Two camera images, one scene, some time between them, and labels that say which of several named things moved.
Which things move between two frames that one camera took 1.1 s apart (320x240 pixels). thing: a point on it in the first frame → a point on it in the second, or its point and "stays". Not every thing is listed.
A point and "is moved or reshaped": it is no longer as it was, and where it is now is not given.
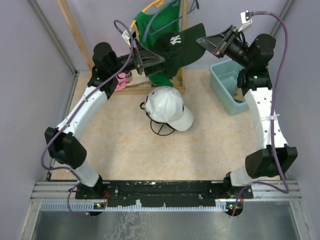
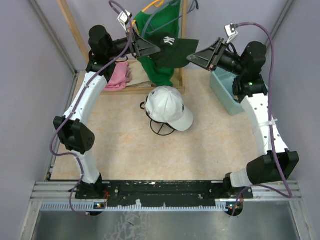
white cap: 165,105 stays
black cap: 179,48 is moved or reshaped
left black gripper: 144,58 → 144,48
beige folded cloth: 139,80 stays
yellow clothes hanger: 159,4 stays
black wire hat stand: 140,105 stays
